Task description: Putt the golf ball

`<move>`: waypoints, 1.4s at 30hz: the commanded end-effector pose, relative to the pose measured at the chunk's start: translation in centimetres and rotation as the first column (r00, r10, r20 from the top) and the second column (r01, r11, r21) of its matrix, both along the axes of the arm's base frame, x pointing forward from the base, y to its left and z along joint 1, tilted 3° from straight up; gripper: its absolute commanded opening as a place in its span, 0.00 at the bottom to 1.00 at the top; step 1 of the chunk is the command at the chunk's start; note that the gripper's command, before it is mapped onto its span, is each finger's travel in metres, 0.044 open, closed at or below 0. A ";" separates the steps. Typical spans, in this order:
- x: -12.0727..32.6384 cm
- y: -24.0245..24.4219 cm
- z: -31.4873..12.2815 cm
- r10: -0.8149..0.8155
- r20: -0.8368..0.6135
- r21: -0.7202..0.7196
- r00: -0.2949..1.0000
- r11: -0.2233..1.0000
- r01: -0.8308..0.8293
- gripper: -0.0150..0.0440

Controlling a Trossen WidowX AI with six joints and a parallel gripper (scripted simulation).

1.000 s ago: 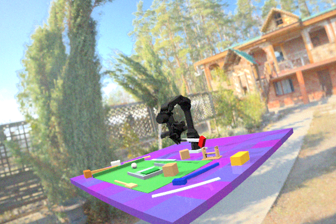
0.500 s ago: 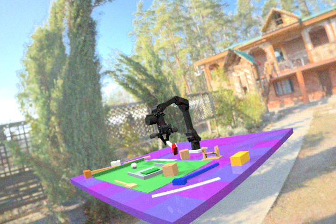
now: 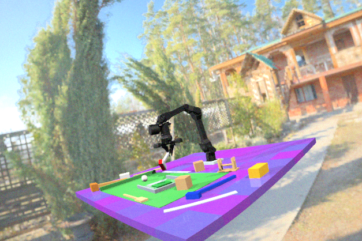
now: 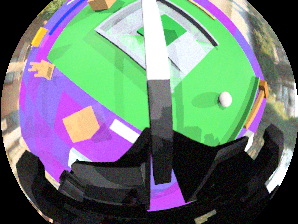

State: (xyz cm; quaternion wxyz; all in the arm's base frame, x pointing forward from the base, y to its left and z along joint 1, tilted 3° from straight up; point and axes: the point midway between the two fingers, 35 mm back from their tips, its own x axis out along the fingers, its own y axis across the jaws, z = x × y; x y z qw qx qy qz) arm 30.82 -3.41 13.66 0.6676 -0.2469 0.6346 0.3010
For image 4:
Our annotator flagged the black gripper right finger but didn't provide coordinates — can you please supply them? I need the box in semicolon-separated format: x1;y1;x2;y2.
172;131;249;202

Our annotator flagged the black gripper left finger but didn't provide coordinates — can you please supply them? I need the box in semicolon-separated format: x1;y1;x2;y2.
71;127;150;210

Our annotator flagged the yellow block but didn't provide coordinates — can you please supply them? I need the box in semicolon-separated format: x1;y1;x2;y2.
32;28;48;47

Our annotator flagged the tan cube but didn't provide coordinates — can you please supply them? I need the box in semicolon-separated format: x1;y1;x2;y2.
63;107;100;143
88;0;116;11

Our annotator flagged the white golf ball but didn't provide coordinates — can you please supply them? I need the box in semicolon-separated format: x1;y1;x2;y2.
218;91;231;107

